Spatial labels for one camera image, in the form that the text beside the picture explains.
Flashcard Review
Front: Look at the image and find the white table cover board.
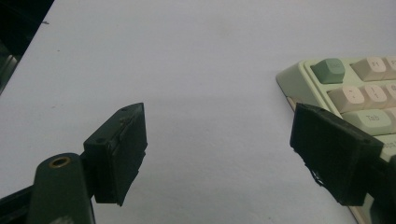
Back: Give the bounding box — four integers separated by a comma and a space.
0, 0, 396, 224

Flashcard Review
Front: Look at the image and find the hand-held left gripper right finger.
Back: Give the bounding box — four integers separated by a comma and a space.
289, 102, 385, 207

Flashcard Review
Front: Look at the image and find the green and beige keyboard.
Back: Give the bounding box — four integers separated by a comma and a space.
276, 55, 396, 224

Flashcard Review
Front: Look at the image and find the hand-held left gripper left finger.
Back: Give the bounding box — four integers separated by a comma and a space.
83, 102, 149, 207

